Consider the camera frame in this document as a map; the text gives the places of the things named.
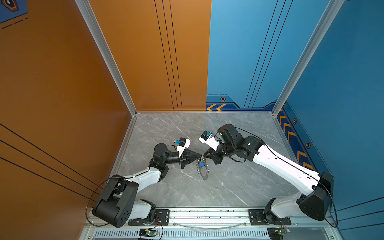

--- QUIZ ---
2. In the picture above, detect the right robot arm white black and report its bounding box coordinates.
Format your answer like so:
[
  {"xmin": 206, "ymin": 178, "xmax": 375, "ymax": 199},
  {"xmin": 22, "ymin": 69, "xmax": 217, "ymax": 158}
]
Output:
[{"xmin": 199, "ymin": 124, "xmax": 334, "ymax": 225}]

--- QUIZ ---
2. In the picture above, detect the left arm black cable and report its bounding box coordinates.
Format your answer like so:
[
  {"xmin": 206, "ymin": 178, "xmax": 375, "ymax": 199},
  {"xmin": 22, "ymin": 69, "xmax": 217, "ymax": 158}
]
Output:
[{"xmin": 85, "ymin": 176, "xmax": 124, "ymax": 227}]

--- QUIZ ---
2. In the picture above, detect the large metal band keyring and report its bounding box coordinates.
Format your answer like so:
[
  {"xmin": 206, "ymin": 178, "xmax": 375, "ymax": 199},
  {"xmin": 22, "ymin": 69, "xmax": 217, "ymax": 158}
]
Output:
[{"xmin": 197, "ymin": 157, "xmax": 209, "ymax": 181}]

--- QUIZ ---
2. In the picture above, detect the aluminium corner post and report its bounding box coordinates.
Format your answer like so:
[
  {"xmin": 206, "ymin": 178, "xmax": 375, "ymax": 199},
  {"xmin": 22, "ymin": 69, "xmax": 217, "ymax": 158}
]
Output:
[
  {"xmin": 75, "ymin": 0, "xmax": 137, "ymax": 117},
  {"xmin": 272, "ymin": 0, "xmax": 345, "ymax": 117}
]

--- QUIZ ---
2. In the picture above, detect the left aluminium corner post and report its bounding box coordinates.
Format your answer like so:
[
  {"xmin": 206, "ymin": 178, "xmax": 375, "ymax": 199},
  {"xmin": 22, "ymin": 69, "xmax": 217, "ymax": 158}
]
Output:
[{"xmin": 75, "ymin": 0, "xmax": 137, "ymax": 117}]

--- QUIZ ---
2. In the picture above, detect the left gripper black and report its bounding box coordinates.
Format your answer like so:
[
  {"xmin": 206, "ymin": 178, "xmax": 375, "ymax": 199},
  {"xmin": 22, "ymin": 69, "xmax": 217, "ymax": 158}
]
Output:
[{"xmin": 162, "ymin": 151, "xmax": 201, "ymax": 172}]

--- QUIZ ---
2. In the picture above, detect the aluminium front rail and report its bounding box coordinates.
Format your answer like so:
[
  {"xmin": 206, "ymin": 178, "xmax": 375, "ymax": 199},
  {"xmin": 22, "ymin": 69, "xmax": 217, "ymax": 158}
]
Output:
[{"xmin": 86, "ymin": 206, "xmax": 337, "ymax": 229}]

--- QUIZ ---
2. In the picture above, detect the right green circuit board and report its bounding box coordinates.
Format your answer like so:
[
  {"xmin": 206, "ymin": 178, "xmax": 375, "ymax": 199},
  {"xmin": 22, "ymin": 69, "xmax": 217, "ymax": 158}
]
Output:
[{"xmin": 267, "ymin": 228, "xmax": 291, "ymax": 240}]

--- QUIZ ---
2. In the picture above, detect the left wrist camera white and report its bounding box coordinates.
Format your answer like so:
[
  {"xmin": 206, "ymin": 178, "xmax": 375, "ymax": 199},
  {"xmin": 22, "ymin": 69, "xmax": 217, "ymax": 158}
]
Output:
[{"xmin": 176, "ymin": 138, "xmax": 191, "ymax": 158}]

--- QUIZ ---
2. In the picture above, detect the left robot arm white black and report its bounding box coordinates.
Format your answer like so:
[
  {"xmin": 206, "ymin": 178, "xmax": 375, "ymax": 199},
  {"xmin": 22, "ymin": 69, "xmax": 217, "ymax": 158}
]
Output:
[{"xmin": 92, "ymin": 143, "xmax": 203, "ymax": 228}]

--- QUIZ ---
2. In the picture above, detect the right aluminium corner post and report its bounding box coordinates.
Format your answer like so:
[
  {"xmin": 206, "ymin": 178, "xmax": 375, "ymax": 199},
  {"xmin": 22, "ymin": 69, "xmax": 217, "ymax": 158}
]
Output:
[{"xmin": 272, "ymin": 0, "xmax": 345, "ymax": 117}]

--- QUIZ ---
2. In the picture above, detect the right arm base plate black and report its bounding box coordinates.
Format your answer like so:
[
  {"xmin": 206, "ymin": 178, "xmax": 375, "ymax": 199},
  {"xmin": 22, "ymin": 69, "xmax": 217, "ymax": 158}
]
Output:
[{"xmin": 248, "ymin": 209, "xmax": 292, "ymax": 226}]

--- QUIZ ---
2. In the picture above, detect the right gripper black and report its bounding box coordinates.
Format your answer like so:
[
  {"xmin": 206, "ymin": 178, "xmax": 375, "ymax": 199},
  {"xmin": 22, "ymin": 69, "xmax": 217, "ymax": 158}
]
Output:
[{"xmin": 201, "ymin": 139, "xmax": 236, "ymax": 164}]

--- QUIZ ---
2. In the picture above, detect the left green circuit board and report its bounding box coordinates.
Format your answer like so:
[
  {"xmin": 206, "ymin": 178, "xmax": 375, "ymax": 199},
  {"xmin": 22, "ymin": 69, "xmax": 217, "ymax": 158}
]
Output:
[{"xmin": 139, "ymin": 228, "xmax": 159, "ymax": 239}]

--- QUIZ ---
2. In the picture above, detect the green circuit board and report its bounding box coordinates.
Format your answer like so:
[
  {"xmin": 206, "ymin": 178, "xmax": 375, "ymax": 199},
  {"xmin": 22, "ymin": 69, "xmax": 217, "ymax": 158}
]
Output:
[
  {"xmin": 139, "ymin": 228, "xmax": 159, "ymax": 239},
  {"xmin": 267, "ymin": 228, "xmax": 291, "ymax": 240}
]

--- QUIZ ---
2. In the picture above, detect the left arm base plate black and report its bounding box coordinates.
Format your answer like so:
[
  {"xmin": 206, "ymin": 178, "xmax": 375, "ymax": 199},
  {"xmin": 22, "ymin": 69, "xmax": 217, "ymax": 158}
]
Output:
[{"xmin": 128, "ymin": 209, "xmax": 170, "ymax": 226}]

